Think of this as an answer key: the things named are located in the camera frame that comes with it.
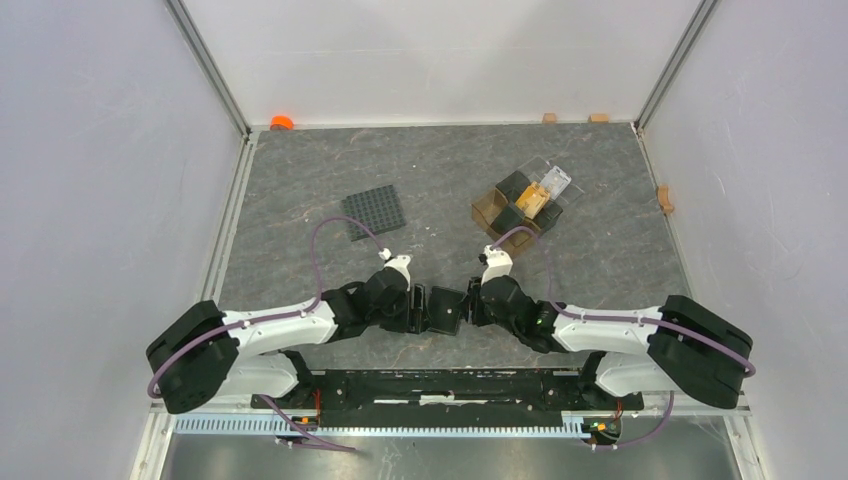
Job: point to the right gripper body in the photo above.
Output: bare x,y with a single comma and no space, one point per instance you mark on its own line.
489,313

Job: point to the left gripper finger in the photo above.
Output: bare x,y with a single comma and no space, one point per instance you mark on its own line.
418,300
420,325

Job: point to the orange card stack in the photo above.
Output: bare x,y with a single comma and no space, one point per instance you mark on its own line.
532,200

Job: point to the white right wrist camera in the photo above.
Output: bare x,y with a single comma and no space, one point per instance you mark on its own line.
498,263

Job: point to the dark grey stud baseplate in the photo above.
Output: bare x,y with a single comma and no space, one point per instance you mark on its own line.
378,209

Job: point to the amber and black organizer box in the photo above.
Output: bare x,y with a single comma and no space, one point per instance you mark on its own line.
497,211

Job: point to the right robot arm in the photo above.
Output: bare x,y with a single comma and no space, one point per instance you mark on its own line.
679,346

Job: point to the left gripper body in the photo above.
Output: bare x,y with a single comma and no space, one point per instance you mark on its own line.
395,318

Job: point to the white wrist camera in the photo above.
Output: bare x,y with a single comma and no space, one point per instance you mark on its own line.
399,263
498,263

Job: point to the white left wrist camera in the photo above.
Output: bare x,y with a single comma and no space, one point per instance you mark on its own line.
399,263

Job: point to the orange round cap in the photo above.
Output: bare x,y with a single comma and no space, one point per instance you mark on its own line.
281,122

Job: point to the curved wooden piece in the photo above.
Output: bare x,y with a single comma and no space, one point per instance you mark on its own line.
664,199

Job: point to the black card holder wallet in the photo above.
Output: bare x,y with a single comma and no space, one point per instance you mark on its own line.
445,309

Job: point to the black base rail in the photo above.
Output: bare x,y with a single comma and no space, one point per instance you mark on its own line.
534,397

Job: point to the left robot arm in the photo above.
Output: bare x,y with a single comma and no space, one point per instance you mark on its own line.
208,353

